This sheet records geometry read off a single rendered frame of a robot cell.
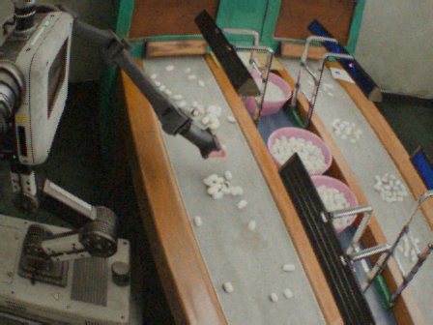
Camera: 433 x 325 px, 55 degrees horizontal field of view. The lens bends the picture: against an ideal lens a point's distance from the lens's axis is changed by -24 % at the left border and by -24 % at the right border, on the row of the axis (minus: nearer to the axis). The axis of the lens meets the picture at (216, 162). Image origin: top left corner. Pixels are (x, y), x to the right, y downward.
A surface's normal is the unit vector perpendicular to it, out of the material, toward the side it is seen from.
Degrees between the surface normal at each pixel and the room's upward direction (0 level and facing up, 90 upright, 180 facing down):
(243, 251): 0
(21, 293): 0
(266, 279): 0
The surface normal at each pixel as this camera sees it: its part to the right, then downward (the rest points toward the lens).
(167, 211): 0.15, -0.75
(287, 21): 0.27, 0.66
